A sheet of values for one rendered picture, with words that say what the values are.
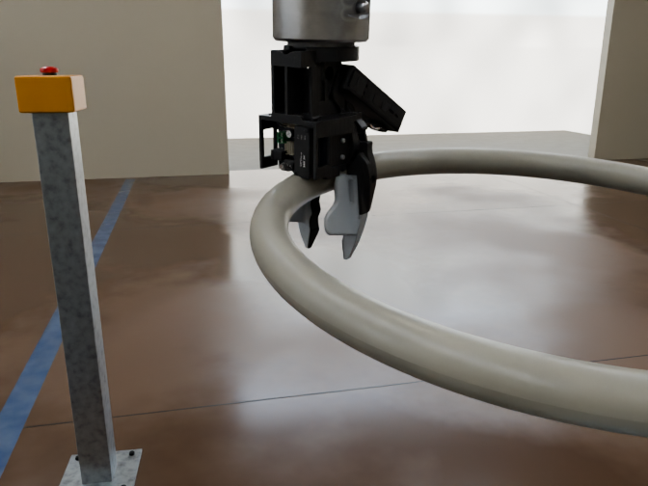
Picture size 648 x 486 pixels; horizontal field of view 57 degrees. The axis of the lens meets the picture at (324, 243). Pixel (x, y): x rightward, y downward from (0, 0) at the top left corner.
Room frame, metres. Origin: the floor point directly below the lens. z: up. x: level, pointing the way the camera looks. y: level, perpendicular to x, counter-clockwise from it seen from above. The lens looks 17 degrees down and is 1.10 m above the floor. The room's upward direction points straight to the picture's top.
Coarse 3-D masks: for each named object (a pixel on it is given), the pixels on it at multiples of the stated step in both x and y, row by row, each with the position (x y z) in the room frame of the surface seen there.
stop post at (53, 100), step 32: (32, 96) 1.35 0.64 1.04; (64, 96) 1.36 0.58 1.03; (64, 128) 1.38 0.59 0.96; (64, 160) 1.38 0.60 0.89; (64, 192) 1.37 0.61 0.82; (64, 224) 1.37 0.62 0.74; (64, 256) 1.37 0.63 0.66; (64, 288) 1.37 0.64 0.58; (96, 288) 1.45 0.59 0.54; (64, 320) 1.37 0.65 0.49; (96, 320) 1.42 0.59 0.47; (64, 352) 1.37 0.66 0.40; (96, 352) 1.38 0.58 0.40; (96, 384) 1.38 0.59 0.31; (96, 416) 1.38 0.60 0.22; (96, 448) 1.37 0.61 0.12; (64, 480) 1.38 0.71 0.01; (96, 480) 1.37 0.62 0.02; (128, 480) 1.38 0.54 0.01
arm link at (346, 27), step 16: (272, 0) 0.58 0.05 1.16; (288, 0) 0.55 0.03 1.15; (304, 0) 0.54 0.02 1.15; (320, 0) 0.54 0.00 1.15; (336, 0) 0.54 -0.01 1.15; (352, 0) 0.55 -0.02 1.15; (368, 0) 0.57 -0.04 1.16; (272, 16) 0.58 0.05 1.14; (288, 16) 0.55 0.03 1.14; (304, 16) 0.54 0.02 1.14; (320, 16) 0.54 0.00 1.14; (336, 16) 0.54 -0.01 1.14; (352, 16) 0.55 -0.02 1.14; (368, 16) 0.57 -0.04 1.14; (288, 32) 0.55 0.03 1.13; (304, 32) 0.54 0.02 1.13; (320, 32) 0.54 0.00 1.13; (336, 32) 0.54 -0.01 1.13; (352, 32) 0.55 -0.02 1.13; (368, 32) 0.57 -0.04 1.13; (304, 48) 0.56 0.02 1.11
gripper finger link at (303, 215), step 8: (312, 200) 0.62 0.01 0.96; (304, 208) 0.62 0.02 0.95; (312, 208) 0.62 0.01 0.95; (320, 208) 0.63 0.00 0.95; (296, 216) 0.62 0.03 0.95; (304, 216) 0.62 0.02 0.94; (312, 216) 0.62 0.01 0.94; (304, 224) 0.63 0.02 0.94; (312, 224) 0.63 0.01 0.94; (304, 232) 0.63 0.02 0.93; (312, 232) 0.63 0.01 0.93; (304, 240) 0.63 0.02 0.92; (312, 240) 0.63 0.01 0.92
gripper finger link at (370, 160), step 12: (360, 144) 0.58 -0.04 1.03; (360, 156) 0.58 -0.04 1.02; (372, 156) 0.58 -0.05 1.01; (348, 168) 0.59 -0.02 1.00; (360, 168) 0.58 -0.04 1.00; (372, 168) 0.58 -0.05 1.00; (360, 180) 0.58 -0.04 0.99; (372, 180) 0.58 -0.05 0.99; (360, 192) 0.58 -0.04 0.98; (372, 192) 0.58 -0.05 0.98; (360, 204) 0.58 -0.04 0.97
